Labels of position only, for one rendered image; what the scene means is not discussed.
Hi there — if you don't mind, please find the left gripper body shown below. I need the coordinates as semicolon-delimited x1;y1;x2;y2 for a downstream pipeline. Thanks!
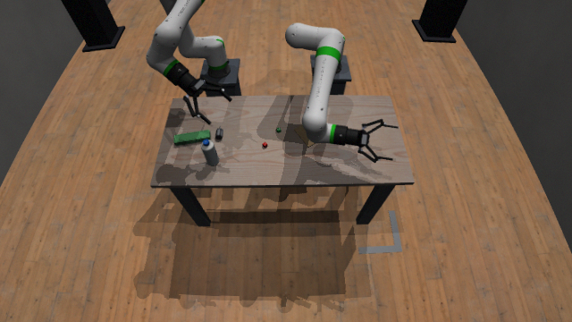
346;129;370;148

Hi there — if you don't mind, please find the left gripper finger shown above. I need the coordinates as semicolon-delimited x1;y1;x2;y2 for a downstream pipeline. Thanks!
358;144;393;163
362;119;399;135

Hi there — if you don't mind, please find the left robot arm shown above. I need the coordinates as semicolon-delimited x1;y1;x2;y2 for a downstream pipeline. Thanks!
285;23;348;146

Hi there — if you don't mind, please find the white plastic bottle with blue cap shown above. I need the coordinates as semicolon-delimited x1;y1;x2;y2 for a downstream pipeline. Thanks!
201;140;219;165

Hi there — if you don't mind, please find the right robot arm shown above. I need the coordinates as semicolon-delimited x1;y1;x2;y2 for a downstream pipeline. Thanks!
146;0;231;86

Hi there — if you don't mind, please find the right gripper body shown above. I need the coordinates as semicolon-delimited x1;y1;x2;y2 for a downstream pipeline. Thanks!
177;72;204;97

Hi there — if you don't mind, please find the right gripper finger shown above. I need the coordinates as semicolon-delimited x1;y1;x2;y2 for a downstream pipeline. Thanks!
200;77;232;102
183;90;211;125

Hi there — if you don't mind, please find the tan square mat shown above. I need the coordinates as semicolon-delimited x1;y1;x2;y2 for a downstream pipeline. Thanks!
294;125;315;147

